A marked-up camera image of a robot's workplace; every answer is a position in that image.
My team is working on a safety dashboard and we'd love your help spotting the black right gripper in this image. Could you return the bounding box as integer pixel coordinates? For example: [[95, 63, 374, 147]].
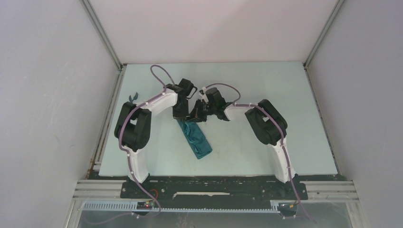
[[185, 99, 216, 123]]

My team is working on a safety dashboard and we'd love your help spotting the teal cloth napkin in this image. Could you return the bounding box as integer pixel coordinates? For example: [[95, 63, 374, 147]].
[[177, 120, 212, 160]]

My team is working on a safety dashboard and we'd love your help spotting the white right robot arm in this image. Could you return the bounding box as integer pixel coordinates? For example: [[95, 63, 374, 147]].
[[186, 87, 296, 199]]

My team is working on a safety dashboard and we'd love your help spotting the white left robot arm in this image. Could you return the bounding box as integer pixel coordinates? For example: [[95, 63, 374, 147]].
[[114, 78, 198, 198]]

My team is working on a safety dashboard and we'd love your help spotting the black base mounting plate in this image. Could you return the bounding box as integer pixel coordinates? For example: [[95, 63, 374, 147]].
[[120, 176, 308, 209]]

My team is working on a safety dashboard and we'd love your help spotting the aluminium left corner post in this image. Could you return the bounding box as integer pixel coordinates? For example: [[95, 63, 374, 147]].
[[80, 0, 123, 71]]

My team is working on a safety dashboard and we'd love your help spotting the aluminium corner post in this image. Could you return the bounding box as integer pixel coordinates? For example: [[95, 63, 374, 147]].
[[303, 0, 346, 70], [80, 0, 123, 71]]

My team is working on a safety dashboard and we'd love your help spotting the aluminium left side rail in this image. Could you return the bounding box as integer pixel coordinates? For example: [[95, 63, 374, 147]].
[[85, 64, 127, 179]]

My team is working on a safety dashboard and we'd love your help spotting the aluminium right corner post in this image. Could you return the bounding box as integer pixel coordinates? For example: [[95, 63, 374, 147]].
[[303, 0, 346, 70]]

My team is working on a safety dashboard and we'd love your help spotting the aluminium front frame rail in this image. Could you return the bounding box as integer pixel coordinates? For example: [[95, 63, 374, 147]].
[[72, 180, 359, 203]]

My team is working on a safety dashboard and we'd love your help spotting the white slotted cable duct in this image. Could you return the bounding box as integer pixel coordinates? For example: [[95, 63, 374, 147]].
[[82, 200, 279, 213]]

